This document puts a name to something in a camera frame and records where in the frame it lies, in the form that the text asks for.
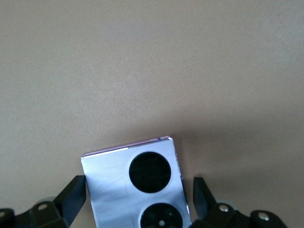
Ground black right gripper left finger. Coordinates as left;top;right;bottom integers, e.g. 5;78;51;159
0;175;87;228

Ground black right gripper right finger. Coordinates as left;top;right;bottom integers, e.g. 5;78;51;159
193;177;288;228

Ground lavender flip phone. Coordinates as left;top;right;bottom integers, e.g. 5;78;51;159
80;135;192;228

